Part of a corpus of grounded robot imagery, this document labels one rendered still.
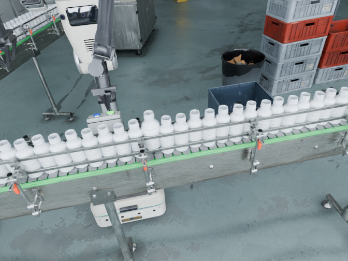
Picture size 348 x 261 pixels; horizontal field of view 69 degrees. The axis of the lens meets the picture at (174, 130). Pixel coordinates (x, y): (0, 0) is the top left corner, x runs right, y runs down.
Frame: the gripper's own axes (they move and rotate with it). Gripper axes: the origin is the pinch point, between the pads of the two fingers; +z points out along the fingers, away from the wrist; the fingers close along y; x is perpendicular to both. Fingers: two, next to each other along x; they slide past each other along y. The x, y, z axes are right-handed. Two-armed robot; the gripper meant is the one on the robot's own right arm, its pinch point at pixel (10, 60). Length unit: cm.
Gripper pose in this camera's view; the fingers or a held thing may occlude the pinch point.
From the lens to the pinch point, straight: 107.3
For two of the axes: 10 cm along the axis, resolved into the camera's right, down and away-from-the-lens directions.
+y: 1.9, 6.0, -7.8
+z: 0.5, 7.8, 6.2
